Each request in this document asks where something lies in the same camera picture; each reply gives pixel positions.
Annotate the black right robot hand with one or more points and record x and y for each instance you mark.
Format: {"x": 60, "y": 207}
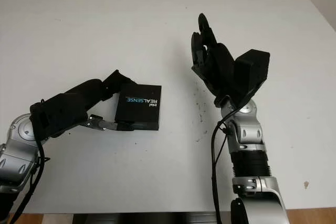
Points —
{"x": 218, "y": 66}

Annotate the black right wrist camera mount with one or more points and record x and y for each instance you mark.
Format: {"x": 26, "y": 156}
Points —
{"x": 252, "y": 72}

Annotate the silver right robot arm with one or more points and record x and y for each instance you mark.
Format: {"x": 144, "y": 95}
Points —
{"x": 252, "y": 155}

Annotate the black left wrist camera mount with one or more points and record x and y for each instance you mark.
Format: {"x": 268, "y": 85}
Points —
{"x": 57, "y": 116}

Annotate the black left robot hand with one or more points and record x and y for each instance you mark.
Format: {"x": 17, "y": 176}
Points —
{"x": 92, "y": 87}

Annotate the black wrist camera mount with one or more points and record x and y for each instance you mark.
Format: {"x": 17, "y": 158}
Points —
{"x": 252, "y": 72}
{"x": 57, "y": 116}

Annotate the dark robot torso panel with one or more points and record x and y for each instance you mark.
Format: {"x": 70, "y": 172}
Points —
{"x": 144, "y": 216}

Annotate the black RealSense box lid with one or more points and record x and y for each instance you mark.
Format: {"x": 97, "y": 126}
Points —
{"x": 141, "y": 106}

